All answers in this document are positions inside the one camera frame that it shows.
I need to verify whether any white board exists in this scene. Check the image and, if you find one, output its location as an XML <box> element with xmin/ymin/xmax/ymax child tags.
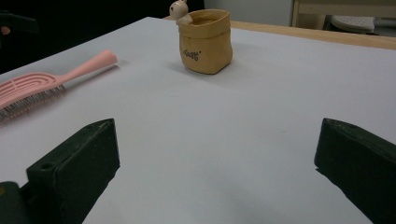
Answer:
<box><xmin>0</xmin><ymin>17</ymin><xmax>396</xmax><ymax>224</ymax></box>

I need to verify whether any wooden table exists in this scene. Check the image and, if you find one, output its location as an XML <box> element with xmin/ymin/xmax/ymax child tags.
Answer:
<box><xmin>163</xmin><ymin>15</ymin><xmax>396</xmax><ymax>50</ymax></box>

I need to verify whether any light wooden desk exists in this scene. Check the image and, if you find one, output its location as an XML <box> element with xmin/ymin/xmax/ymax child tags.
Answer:
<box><xmin>290</xmin><ymin>0</ymin><xmax>396</xmax><ymax>31</ymax></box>

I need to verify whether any white plastic object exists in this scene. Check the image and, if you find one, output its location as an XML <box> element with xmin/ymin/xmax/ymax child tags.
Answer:
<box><xmin>330</xmin><ymin>15</ymin><xmax>376</xmax><ymax>35</ymax></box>

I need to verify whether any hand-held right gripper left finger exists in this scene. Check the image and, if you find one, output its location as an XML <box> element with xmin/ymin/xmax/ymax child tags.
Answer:
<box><xmin>26</xmin><ymin>118</ymin><xmax>120</xmax><ymax>224</ymax></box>

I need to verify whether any tan pouch-shaped pot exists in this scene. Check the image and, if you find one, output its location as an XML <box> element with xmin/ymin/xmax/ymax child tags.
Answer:
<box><xmin>177</xmin><ymin>8</ymin><xmax>233</xmax><ymax>75</ymax></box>

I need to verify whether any small cream bear figure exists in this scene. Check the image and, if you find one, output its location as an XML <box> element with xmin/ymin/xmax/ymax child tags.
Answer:
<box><xmin>168</xmin><ymin>0</ymin><xmax>194</xmax><ymax>26</ymax></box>

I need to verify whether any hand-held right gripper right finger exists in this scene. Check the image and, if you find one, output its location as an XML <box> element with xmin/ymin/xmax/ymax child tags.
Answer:
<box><xmin>314</xmin><ymin>118</ymin><xmax>396</xmax><ymax>224</ymax></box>

